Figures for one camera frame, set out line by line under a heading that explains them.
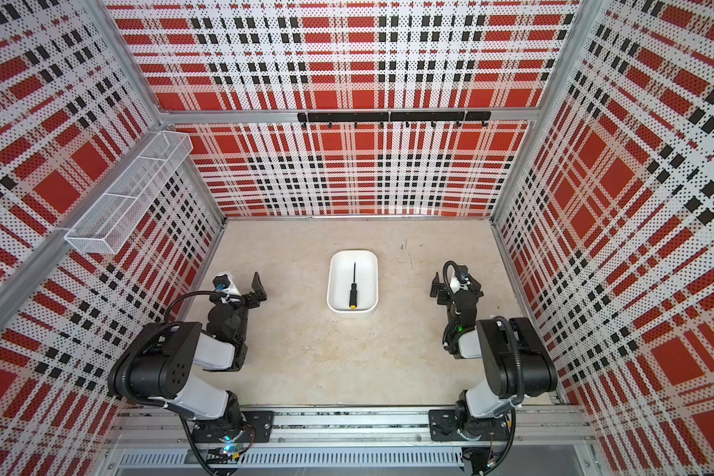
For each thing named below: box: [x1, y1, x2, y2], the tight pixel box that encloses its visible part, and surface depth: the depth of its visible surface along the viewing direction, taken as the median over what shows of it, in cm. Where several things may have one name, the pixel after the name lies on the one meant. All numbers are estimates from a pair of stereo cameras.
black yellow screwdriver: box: [349, 261, 358, 310], surface depth 98 cm
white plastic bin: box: [326, 249, 379, 316], surface depth 103 cm
